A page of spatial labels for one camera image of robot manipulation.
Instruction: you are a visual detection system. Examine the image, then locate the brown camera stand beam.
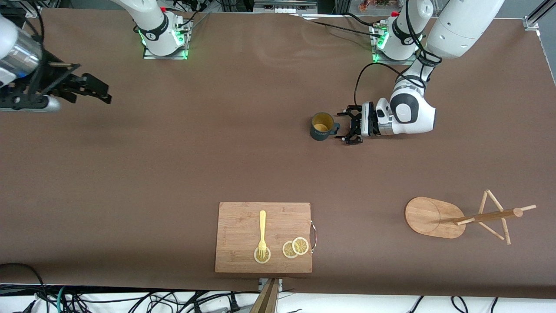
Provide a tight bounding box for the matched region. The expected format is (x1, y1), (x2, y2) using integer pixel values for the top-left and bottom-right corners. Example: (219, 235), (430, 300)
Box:
(249, 278), (279, 313)

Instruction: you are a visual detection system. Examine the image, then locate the wooden cutting board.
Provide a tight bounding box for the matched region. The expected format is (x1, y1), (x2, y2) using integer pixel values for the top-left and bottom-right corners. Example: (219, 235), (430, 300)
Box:
(215, 202), (313, 274)

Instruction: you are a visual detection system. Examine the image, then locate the grey power strip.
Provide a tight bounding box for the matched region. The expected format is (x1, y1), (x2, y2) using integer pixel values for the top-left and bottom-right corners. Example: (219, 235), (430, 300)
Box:
(253, 0), (318, 13)

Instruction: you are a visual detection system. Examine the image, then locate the dark teal mug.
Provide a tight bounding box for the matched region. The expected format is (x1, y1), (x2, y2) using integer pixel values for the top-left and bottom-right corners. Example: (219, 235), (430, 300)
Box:
(310, 112), (341, 141)

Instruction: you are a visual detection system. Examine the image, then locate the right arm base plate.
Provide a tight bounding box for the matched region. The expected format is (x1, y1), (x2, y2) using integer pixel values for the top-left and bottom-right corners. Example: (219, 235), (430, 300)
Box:
(142, 17), (192, 60)

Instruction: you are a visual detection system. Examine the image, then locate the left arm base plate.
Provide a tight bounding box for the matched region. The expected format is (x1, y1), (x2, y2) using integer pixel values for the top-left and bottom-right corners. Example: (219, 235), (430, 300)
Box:
(371, 24), (418, 66)

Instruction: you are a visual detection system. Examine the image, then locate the wooden cup rack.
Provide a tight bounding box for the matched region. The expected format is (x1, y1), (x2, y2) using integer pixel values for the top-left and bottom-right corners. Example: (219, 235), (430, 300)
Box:
(404, 189), (537, 246)

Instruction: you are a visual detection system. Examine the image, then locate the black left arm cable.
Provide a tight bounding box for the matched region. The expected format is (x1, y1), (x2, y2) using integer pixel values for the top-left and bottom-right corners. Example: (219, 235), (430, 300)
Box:
(354, 0), (440, 107)

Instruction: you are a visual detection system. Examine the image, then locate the yellow plastic fork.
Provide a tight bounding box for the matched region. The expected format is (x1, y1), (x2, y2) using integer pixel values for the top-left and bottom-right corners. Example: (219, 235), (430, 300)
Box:
(258, 210), (267, 261)

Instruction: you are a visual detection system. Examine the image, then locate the teal cable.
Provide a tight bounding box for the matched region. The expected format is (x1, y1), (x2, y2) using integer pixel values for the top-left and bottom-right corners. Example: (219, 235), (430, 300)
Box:
(56, 286), (70, 313)

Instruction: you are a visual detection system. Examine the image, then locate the black cable on table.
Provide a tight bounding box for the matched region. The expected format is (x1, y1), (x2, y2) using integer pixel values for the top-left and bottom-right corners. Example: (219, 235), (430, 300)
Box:
(300, 15), (385, 40)
(345, 12), (383, 28)

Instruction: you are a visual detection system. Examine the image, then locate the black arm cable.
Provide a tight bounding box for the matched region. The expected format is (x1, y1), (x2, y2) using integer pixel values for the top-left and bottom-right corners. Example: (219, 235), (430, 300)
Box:
(20, 4), (46, 94)
(354, 0), (440, 107)

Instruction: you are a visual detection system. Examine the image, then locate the silver stand bracket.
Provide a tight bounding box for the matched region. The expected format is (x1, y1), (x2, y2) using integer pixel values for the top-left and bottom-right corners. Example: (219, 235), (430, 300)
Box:
(258, 278), (284, 293)

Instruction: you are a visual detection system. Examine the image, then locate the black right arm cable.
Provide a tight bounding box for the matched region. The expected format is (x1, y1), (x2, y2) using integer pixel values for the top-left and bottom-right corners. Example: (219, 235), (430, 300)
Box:
(20, 4), (46, 94)

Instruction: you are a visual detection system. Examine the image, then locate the thick black looped cable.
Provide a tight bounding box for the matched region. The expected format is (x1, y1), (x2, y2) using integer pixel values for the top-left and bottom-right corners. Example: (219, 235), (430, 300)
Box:
(0, 263), (49, 313)

